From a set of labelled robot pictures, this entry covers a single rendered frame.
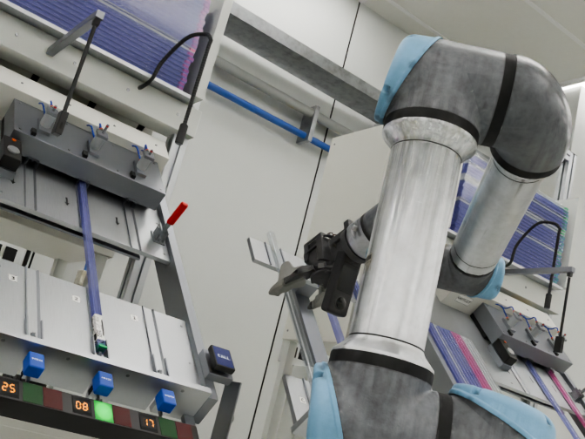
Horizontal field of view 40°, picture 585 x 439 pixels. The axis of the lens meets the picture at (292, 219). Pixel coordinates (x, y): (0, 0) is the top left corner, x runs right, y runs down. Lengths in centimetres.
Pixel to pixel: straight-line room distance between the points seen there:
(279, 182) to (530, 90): 294
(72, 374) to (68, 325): 9
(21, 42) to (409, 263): 114
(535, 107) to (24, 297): 81
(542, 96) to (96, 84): 111
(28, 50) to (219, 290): 205
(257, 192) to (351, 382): 297
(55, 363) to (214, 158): 251
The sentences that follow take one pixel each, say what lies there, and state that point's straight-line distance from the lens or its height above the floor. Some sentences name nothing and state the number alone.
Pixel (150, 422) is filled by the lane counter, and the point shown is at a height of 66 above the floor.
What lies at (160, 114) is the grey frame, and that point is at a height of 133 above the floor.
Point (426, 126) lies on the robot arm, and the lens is 93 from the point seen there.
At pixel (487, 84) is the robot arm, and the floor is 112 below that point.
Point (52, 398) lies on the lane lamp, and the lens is 120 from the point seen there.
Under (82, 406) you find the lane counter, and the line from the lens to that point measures 122.
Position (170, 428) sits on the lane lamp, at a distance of 128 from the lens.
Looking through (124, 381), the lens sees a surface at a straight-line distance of 129.
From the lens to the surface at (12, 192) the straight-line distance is 155.
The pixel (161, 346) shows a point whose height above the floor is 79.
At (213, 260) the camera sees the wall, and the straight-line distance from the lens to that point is 362.
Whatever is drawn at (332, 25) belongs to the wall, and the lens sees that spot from 426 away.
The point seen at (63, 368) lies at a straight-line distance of 126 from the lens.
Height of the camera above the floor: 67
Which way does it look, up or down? 16 degrees up
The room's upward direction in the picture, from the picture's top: 15 degrees clockwise
